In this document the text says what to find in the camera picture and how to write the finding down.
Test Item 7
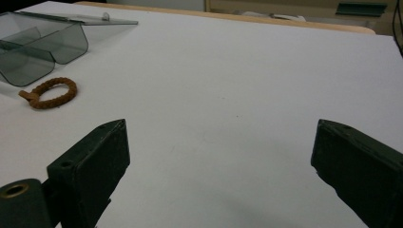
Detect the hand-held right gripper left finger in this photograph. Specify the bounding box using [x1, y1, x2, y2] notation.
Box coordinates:
[47, 118, 131, 228]

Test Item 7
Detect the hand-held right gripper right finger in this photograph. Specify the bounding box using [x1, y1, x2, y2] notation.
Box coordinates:
[310, 119, 403, 228]

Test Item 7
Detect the brown braided hair tie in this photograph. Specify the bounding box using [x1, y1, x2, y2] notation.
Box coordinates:
[18, 77, 78, 110]

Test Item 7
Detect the clear grey plastic box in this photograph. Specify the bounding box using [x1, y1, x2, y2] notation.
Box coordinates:
[0, 10, 140, 87]

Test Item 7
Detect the green bar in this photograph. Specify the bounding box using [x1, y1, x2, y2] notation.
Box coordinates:
[335, 2, 388, 17]

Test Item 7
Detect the black cable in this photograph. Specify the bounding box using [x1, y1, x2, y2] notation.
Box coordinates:
[392, 0, 403, 58]

